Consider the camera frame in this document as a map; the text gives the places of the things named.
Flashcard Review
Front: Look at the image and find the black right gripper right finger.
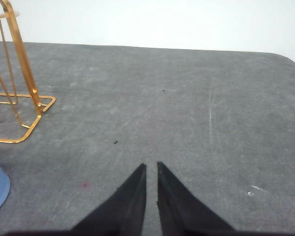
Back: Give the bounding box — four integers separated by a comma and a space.
157, 161, 236, 236

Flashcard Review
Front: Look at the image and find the gold wire cup rack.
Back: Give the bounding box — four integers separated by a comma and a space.
0, 0, 56, 143

